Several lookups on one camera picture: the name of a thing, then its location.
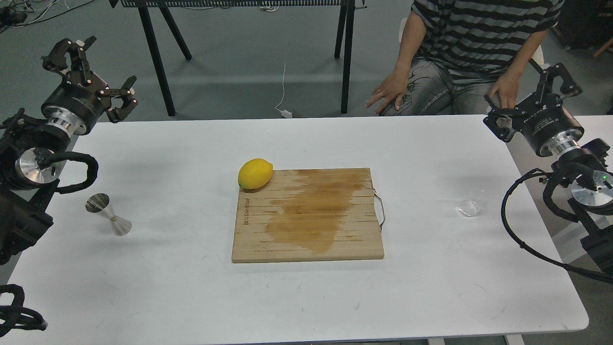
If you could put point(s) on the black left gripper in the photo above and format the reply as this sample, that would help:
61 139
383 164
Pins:
74 109

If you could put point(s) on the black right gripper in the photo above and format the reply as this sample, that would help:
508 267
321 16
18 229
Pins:
550 122

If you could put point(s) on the small clear glass cup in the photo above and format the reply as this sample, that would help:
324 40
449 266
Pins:
474 201

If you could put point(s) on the steel double jigger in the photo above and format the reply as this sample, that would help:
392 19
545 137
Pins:
100 205

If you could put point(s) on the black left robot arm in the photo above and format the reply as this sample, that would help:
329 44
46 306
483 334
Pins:
35 162

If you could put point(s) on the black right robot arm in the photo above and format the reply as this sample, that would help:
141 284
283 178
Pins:
579 184

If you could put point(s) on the person's left hand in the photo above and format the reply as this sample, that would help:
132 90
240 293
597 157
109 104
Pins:
506 89

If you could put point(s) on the person's right hand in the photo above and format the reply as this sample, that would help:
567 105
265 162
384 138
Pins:
390 91

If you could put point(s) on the white chair armrest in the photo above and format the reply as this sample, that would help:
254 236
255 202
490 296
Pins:
537 61

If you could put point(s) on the person in striped shirt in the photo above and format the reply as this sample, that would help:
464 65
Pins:
458 49

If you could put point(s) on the yellow lemon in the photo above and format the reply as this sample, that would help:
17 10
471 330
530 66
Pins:
255 174

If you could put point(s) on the wooden cutting board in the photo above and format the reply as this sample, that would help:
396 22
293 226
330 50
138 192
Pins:
309 215

